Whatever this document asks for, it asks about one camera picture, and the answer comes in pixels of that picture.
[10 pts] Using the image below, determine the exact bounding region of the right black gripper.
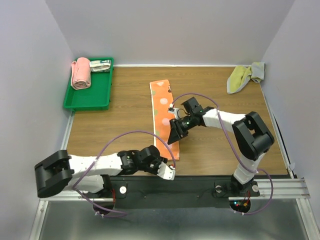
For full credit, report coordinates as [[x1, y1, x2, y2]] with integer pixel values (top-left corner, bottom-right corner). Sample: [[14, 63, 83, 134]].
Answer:
[[167, 114, 196, 145]]

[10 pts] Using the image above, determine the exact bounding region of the orange polka dot towel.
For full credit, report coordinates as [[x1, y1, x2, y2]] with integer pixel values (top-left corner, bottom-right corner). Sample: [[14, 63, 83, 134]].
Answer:
[[149, 79, 180, 161]]

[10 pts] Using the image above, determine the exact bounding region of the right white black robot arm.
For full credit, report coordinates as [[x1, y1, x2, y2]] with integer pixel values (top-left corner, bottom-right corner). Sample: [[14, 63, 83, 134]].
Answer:
[[167, 97, 275, 195]]

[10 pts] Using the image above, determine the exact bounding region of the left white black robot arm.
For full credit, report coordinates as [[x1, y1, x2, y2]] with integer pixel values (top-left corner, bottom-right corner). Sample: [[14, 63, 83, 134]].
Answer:
[[34, 145, 175, 198]]

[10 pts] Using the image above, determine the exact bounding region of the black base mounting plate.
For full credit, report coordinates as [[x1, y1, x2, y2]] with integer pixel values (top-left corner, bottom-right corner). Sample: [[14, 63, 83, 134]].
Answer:
[[85, 175, 260, 209]]

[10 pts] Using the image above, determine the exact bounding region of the yellow green towel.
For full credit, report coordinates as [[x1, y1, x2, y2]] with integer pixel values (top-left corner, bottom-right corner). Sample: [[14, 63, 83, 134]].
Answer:
[[226, 65, 252, 94]]

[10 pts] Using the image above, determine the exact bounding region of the green plastic tray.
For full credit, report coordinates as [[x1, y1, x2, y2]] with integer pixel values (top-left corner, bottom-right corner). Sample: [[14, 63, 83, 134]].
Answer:
[[63, 57, 114, 112]]

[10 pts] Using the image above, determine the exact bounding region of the rolled white blue towel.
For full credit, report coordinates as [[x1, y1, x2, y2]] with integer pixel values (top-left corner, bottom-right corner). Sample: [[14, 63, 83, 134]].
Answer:
[[89, 59, 112, 73]]

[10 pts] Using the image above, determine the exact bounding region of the grey towel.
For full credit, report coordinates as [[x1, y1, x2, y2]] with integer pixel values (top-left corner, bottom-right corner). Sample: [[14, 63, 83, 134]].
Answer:
[[250, 62, 265, 84]]

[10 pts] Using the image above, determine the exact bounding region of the rolled pink towel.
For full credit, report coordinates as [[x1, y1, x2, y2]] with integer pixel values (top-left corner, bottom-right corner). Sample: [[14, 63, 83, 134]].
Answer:
[[70, 57, 91, 90]]

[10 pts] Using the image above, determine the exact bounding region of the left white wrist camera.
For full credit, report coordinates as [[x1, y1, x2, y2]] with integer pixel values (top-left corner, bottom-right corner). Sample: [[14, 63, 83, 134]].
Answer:
[[156, 162, 176, 181]]

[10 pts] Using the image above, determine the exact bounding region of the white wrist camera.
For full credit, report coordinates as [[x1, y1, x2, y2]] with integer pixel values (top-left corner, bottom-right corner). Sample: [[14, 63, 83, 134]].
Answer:
[[167, 103, 182, 120], [156, 162, 176, 181]]

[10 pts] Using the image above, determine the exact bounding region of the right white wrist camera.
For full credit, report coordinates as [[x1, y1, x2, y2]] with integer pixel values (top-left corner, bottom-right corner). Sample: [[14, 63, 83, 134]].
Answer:
[[167, 103, 182, 120]]

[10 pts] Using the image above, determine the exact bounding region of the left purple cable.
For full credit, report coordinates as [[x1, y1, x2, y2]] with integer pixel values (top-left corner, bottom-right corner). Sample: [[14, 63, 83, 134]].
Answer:
[[72, 130, 176, 218]]

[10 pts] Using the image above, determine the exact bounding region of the aluminium frame rail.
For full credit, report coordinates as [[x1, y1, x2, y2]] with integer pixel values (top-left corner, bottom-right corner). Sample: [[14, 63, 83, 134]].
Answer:
[[40, 178, 311, 201]]

